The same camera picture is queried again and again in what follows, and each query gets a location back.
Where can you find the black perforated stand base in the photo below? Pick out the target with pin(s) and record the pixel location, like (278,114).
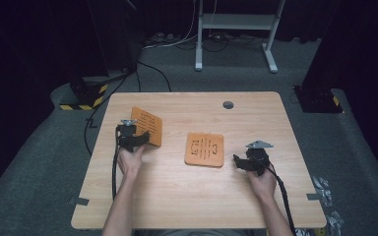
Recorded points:
(318,100)

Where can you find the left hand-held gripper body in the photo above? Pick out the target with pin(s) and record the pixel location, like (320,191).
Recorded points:
(126,134)

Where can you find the person's grey clothing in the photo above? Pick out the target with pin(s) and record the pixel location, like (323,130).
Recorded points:
(197,233)

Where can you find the orange wooden slotted coaster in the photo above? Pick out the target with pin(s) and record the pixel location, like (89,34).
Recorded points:
(151,124)
(204,149)

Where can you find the person's left hand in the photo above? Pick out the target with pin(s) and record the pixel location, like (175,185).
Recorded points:
(130,164)

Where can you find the power strip with plugs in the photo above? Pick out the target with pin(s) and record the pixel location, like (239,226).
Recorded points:
(162,37)

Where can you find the person's right hand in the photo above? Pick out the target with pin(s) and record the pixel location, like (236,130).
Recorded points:
(262,185)

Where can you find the grey tape strip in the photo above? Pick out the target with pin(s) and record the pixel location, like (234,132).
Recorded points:
(314,196)
(79,201)

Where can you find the crumpled clear plastic wrap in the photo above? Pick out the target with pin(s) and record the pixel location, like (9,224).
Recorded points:
(323,190)
(334,223)

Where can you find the black yellow striped stand base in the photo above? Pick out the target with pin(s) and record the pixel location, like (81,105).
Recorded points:
(87,96)

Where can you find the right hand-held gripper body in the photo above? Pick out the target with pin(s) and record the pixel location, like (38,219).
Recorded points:
(258,159)

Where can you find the white metal stand frame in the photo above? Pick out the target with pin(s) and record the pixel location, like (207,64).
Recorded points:
(236,21)

